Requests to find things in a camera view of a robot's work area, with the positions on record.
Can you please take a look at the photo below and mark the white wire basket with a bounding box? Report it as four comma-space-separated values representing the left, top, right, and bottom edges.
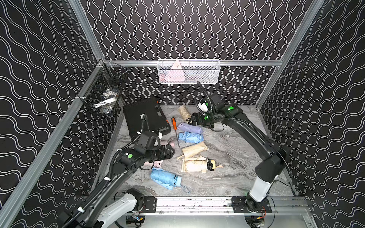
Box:
156, 59, 221, 84

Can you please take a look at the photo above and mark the lavender umbrella sleeve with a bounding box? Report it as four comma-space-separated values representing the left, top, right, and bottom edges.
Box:
177, 123, 203, 135

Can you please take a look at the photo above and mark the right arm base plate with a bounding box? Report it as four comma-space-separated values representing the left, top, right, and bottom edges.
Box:
232, 197, 273, 214

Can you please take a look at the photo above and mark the beige umbrella at back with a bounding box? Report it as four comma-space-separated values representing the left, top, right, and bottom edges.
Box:
178, 104, 192, 123

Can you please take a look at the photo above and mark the beige umbrella with wooden handle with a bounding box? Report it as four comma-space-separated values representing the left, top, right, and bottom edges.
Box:
181, 157, 223, 173

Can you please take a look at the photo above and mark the black tool case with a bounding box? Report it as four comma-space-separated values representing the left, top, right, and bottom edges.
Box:
123, 97, 171, 140

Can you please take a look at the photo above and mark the orange handled screwdriver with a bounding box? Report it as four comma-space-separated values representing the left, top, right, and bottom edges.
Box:
172, 117, 180, 147

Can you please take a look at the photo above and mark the pink umbrella sleeve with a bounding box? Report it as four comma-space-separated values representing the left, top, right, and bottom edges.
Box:
142, 161, 163, 169

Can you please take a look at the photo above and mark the light blue crumpled sleeve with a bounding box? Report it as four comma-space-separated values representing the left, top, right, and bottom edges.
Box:
178, 132, 204, 143

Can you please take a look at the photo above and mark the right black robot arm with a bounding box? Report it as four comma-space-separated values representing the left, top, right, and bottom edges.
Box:
189, 95, 287, 204

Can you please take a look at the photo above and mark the light blue umbrella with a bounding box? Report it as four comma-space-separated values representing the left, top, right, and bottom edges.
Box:
150, 168, 190, 193

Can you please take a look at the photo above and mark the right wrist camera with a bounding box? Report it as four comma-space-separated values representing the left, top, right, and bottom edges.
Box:
198, 100, 209, 113

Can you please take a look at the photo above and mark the black wire basket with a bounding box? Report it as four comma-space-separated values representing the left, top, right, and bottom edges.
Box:
81, 63, 131, 116

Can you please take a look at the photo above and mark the cream sleeved umbrella front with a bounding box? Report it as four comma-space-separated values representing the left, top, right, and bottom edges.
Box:
177, 142, 209, 159

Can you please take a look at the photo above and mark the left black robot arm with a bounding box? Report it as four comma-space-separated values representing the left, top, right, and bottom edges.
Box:
58, 131, 175, 228

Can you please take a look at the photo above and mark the pink sleeved umbrella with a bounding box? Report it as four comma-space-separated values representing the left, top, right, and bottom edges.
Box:
160, 138, 178, 147

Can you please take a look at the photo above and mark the aluminium front rail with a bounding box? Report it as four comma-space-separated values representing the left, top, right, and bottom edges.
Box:
81, 195, 309, 216

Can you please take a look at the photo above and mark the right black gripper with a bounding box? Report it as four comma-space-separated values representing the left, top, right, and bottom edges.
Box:
187, 111, 215, 127

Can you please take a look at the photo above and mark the pink triangle card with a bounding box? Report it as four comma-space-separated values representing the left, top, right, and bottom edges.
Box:
164, 60, 185, 83

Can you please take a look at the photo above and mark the white roll in basket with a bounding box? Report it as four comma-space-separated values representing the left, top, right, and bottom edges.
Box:
93, 88, 119, 115

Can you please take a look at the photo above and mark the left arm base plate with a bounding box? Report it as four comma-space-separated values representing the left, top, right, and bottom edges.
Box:
131, 196, 157, 213

